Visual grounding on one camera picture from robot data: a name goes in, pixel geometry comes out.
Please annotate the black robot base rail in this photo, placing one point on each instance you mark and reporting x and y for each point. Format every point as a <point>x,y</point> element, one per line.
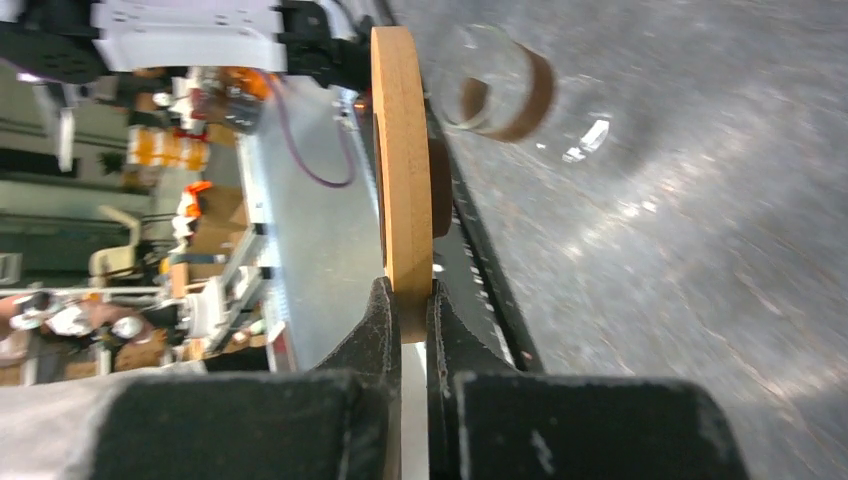
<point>482,294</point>

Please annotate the wooden ring dripper stand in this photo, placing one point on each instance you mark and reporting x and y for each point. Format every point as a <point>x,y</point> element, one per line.
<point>403,175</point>

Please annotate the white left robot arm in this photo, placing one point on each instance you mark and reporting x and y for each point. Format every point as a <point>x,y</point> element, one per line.
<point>78,42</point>

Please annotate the glass carafe with wooden band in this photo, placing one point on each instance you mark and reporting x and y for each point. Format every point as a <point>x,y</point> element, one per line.
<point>486,83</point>

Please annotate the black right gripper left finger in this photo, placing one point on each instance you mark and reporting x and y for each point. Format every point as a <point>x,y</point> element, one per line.
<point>340,420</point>

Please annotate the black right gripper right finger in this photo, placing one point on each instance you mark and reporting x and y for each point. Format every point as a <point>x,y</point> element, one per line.
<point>488,420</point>

